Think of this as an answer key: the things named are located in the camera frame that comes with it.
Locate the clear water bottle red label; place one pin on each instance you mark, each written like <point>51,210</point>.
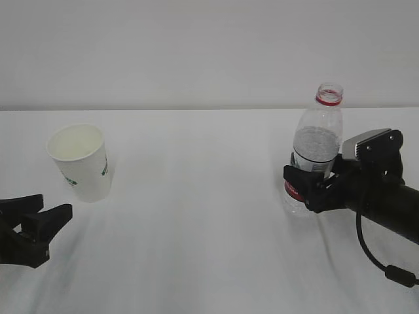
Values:
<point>318,136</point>

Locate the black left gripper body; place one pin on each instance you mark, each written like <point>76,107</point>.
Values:
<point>20,249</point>

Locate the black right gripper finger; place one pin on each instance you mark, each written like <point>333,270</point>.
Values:
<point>304,192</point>
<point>329,171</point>

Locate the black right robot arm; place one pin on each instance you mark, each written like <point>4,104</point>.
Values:
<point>397,211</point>

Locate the white paper cup green logo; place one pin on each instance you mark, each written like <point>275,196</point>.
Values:
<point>80,155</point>

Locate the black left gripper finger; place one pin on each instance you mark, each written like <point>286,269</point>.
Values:
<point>43,226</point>
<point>15,207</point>

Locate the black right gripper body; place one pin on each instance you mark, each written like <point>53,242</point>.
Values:
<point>357,183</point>

